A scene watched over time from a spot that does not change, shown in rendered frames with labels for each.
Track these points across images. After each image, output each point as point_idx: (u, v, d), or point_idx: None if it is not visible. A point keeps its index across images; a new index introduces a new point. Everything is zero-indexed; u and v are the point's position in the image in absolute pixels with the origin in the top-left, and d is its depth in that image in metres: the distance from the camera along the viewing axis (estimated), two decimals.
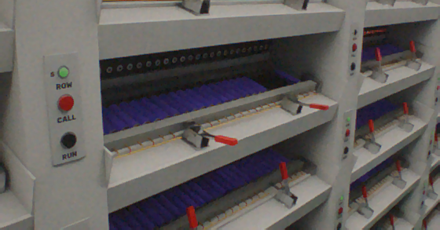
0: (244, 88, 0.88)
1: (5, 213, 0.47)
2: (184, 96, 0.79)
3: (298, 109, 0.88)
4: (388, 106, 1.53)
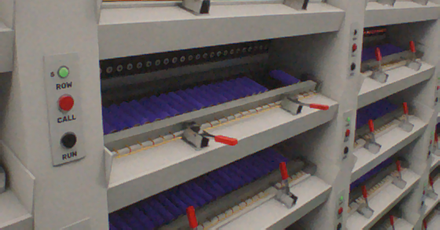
0: (244, 88, 0.88)
1: (5, 213, 0.47)
2: (184, 96, 0.79)
3: (298, 109, 0.88)
4: (388, 106, 1.53)
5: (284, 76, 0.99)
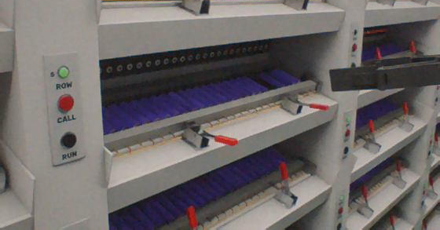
0: (244, 88, 0.88)
1: (5, 213, 0.47)
2: (184, 96, 0.79)
3: (298, 109, 0.88)
4: (388, 106, 1.53)
5: (284, 76, 0.99)
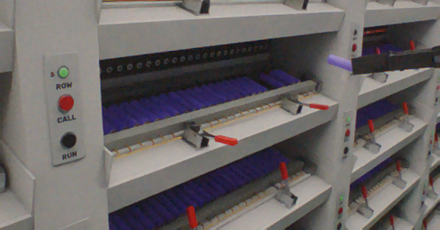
0: (244, 88, 0.88)
1: (5, 213, 0.47)
2: (184, 96, 0.79)
3: (298, 109, 0.88)
4: (388, 106, 1.53)
5: (284, 76, 0.99)
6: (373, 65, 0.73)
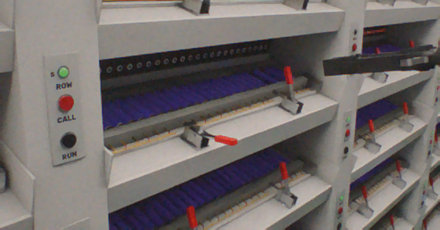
0: (238, 85, 0.89)
1: (5, 213, 0.47)
2: (177, 92, 0.79)
3: (298, 109, 0.88)
4: (388, 106, 1.53)
5: (279, 73, 1.00)
6: None
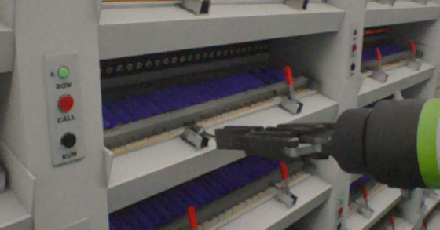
0: (238, 85, 0.89)
1: (5, 213, 0.47)
2: (177, 92, 0.79)
3: (298, 109, 0.88)
4: None
5: (279, 73, 1.00)
6: None
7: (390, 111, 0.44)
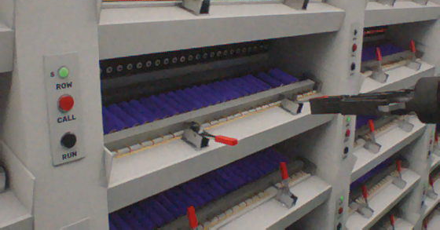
0: (243, 87, 0.88)
1: (5, 213, 0.47)
2: (183, 95, 0.79)
3: (298, 109, 0.88)
4: None
5: (283, 75, 0.99)
6: None
7: None
